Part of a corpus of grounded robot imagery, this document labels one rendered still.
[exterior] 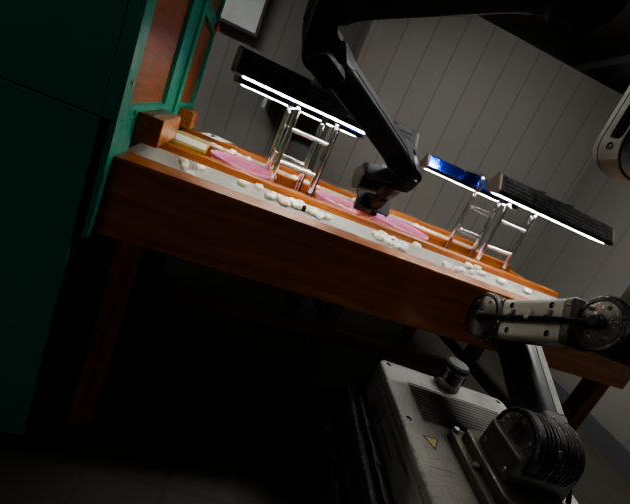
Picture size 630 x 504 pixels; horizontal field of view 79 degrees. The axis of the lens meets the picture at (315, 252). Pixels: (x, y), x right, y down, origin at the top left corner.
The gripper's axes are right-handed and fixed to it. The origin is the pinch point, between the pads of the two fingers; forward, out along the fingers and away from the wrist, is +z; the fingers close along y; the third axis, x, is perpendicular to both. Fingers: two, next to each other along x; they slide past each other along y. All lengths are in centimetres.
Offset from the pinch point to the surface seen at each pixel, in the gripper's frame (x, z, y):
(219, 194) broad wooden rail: 13.3, -6.8, 38.7
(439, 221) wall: -110, 142, -138
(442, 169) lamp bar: -66, 40, -59
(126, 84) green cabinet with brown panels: 5, -20, 62
